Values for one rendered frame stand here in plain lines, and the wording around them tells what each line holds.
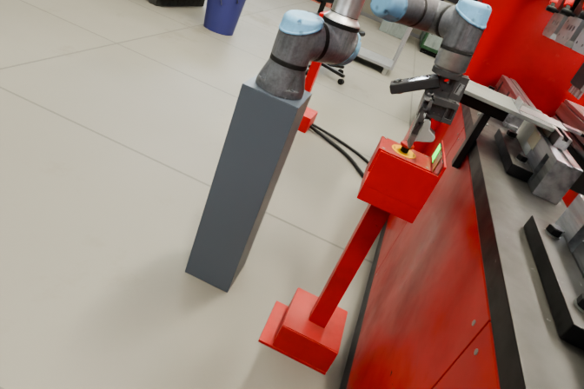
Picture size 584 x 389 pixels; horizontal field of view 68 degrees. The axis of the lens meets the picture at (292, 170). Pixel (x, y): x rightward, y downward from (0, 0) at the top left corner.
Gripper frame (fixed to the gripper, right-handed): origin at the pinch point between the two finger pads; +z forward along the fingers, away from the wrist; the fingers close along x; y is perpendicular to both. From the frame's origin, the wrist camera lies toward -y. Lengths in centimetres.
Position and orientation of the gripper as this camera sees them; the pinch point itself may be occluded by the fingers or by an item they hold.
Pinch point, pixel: (408, 142)
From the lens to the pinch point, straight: 113.7
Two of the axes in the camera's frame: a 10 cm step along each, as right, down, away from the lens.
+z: -2.4, 8.6, 4.5
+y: 9.3, 3.4, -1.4
